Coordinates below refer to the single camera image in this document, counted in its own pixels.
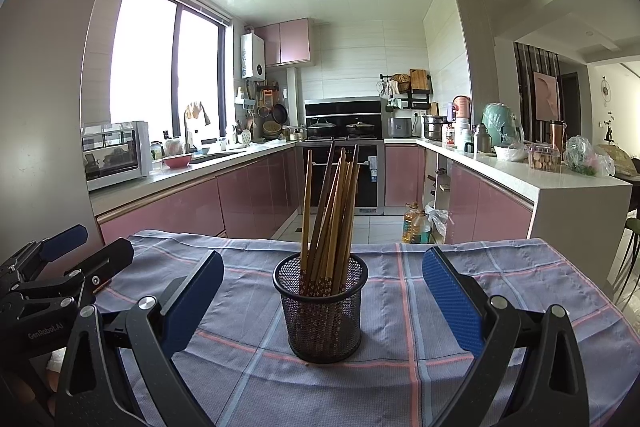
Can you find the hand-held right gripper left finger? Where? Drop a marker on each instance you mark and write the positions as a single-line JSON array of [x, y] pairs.
[[195, 302]]

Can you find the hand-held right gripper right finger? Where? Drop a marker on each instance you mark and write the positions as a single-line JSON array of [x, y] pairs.
[[450, 302]]

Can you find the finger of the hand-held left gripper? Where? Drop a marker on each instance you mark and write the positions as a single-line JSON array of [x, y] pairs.
[[107, 259], [62, 241]]

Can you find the black mesh holder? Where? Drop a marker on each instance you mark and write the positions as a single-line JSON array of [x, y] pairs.
[[320, 332]]

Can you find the bundle of wooden chopsticks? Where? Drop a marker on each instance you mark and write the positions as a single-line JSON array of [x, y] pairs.
[[335, 227]]

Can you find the person's left hand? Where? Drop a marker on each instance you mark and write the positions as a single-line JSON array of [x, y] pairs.
[[54, 364]]

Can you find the blue plaid tablecloth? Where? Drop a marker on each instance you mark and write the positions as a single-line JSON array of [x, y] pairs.
[[400, 307]]

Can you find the clear plastic bag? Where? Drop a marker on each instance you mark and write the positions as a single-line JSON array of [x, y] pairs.
[[436, 219]]

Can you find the cooking oil bottle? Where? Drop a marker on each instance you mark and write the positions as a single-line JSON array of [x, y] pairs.
[[416, 224]]

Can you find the white microwave oven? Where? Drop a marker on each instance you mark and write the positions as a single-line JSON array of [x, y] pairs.
[[115, 157]]

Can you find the pink base cabinets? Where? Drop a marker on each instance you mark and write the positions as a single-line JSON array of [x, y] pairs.
[[490, 207], [225, 202]]

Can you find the pink bowl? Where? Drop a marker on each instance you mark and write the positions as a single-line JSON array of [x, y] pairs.
[[177, 161]]

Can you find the black integrated stove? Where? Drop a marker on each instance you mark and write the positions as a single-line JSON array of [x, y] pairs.
[[367, 187]]

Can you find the white bowl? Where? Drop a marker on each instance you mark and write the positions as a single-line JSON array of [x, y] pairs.
[[510, 154]]

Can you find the steel vacuum flask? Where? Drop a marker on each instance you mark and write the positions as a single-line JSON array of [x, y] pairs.
[[481, 138]]

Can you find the clear plastic food box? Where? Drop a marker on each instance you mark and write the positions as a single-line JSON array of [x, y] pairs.
[[543, 158]]

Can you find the hanging gloves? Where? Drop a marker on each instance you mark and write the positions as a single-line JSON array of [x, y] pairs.
[[196, 112]]

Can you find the white dotted ceramic holder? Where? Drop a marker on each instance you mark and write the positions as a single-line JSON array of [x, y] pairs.
[[246, 137]]

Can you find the steel steamer pot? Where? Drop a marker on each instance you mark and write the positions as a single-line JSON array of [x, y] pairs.
[[435, 128]]

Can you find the mint green air fryer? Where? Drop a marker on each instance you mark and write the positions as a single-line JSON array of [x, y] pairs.
[[501, 124]]

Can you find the grey refrigerator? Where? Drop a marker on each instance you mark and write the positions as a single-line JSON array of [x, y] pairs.
[[45, 57]]

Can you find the black lidded wok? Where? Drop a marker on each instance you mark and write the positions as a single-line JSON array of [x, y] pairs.
[[321, 129], [360, 130]]

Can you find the pink thermos jug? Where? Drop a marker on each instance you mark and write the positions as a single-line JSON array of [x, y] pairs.
[[462, 108]]

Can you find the copper tumbler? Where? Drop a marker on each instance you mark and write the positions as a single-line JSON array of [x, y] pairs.
[[558, 139]]

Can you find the small steel kettle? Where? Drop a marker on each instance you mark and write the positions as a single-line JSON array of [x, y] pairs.
[[297, 134]]

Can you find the plastic bag of greens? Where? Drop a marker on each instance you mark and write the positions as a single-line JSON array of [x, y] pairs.
[[587, 157]]

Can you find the kitchen window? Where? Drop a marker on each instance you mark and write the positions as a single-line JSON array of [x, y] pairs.
[[150, 57]]

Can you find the hanging frying pan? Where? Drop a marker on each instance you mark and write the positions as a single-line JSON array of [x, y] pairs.
[[280, 113]]

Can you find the woven food cover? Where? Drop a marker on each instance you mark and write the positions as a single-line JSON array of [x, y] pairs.
[[615, 157]]

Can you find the wooden cutting board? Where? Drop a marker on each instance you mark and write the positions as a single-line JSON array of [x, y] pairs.
[[418, 79]]

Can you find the white water heater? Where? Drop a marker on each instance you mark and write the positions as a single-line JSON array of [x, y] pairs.
[[253, 57]]

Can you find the black wall rack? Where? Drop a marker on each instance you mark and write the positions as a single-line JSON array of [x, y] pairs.
[[417, 99]]

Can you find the framed wall painting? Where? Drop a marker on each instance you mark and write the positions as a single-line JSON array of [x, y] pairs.
[[545, 97]]

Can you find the wall clock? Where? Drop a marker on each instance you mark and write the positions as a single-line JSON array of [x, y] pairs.
[[607, 88]]

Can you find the pink wall cabinets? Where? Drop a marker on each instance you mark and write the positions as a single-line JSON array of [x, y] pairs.
[[287, 43]]

